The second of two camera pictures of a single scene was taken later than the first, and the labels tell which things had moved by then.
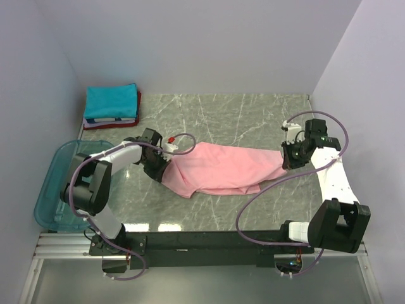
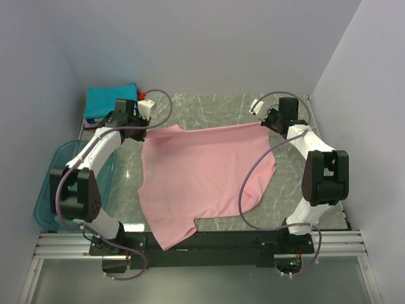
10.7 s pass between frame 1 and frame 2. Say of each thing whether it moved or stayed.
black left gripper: moved
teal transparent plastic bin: stayed
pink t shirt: moved
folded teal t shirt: stayed
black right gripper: moved
